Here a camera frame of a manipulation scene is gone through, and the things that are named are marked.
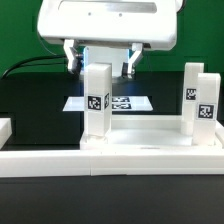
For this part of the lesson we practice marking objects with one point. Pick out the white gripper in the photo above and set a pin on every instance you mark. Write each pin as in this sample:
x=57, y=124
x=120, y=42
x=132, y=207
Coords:
x=118, y=23

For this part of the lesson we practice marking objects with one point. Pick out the white desk top panel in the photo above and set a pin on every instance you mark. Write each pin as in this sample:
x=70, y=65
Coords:
x=153, y=145

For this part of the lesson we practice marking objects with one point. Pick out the fiducial marker sheet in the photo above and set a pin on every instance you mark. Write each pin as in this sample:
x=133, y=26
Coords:
x=119, y=103

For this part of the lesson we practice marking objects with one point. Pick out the white block at left edge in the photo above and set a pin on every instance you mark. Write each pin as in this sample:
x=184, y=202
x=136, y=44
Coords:
x=5, y=130

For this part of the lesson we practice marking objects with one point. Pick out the white L-shaped fixture wall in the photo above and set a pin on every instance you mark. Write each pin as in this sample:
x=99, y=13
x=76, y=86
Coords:
x=44, y=163

